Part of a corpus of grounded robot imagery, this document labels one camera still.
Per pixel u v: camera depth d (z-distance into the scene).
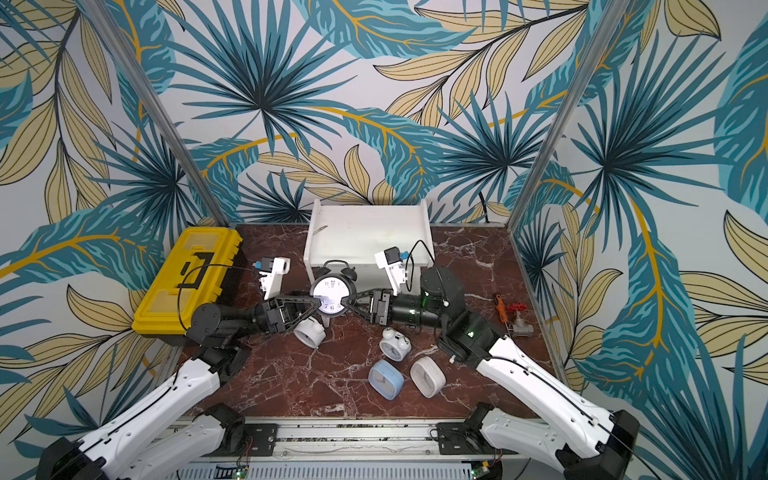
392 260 0.56
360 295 0.56
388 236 0.73
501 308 0.94
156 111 0.84
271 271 0.57
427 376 0.77
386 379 0.76
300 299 0.54
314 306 0.54
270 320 0.53
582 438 0.39
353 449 0.73
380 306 0.52
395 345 0.81
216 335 0.50
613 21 0.69
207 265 0.86
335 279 0.58
